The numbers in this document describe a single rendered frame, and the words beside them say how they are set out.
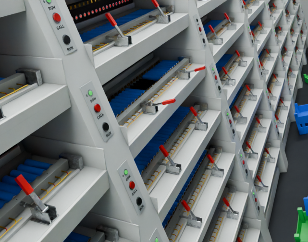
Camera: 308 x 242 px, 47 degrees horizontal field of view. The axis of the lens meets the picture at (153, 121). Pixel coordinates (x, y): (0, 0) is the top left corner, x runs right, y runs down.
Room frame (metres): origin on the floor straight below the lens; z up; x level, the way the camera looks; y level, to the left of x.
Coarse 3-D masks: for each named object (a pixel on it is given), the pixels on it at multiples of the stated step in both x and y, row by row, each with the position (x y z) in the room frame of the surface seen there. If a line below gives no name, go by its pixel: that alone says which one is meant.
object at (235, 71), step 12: (240, 48) 1.88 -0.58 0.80; (252, 48) 1.85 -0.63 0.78; (228, 60) 1.77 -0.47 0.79; (240, 60) 1.73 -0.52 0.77; (252, 60) 1.82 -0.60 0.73; (228, 72) 1.66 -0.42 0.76; (240, 72) 1.64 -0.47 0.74; (228, 84) 1.50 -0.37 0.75; (240, 84) 1.57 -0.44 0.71; (228, 96) 1.38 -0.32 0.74
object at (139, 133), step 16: (160, 48) 1.34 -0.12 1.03; (192, 64) 1.27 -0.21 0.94; (112, 80) 1.07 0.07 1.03; (176, 80) 1.13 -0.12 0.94; (192, 80) 1.13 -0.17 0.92; (160, 96) 1.01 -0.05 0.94; (176, 96) 1.01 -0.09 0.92; (160, 112) 0.91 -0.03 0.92; (128, 128) 0.84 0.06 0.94; (144, 128) 0.83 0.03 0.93; (128, 144) 0.75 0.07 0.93; (144, 144) 0.82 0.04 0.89
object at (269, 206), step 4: (276, 168) 1.85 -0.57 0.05; (276, 172) 1.81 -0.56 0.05; (276, 176) 1.79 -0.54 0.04; (276, 180) 1.77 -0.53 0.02; (272, 184) 1.71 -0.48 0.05; (276, 184) 1.75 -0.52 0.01; (272, 188) 1.68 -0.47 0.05; (276, 188) 1.73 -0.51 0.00; (272, 192) 1.66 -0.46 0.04; (272, 196) 1.64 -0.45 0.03; (268, 200) 1.59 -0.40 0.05; (272, 200) 1.62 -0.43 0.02; (268, 204) 1.56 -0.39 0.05; (272, 204) 1.61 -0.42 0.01; (268, 208) 1.53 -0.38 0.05; (268, 212) 1.52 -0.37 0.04; (268, 216) 1.50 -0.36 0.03; (268, 220) 1.49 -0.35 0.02; (268, 224) 1.47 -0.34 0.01
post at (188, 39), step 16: (192, 0) 1.32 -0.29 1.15; (192, 16) 1.28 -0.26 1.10; (192, 32) 1.27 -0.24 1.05; (176, 48) 1.31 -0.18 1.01; (192, 48) 1.28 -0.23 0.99; (208, 48) 1.32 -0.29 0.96; (208, 64) 1.28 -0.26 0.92; (208, 80) 1.27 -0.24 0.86; (208, 96) 1.28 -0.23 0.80; (224, 96) 1.33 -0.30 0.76; (224, 128) 1.27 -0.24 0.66; (240, 144) 1.33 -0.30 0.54; (240, 176) 1.27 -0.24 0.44; (256, 192) 1.34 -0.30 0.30
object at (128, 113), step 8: (184, 64) 1.22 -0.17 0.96; (168, 72) 1.14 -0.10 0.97; (160, 80) 1.08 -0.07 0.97; (168, 80) 1.10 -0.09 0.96; (152, 88) 1.02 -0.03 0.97; (160, 88) 1.05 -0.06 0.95; (144, 96) 0.97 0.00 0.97; (152, 96) 1.00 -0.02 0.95; (136, 104) 0.92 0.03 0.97; (128, 112) 0.87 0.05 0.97; (120, 120) 0.83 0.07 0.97
